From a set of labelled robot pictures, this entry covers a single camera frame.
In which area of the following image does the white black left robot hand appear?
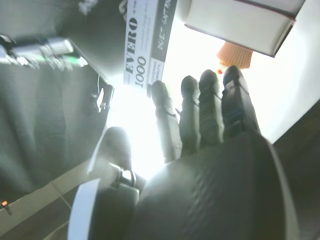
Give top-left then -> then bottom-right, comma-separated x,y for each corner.
66,64 -> 301,240

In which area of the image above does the black box with white lettering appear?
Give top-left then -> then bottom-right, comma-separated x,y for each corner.
58,0 -> 129,89

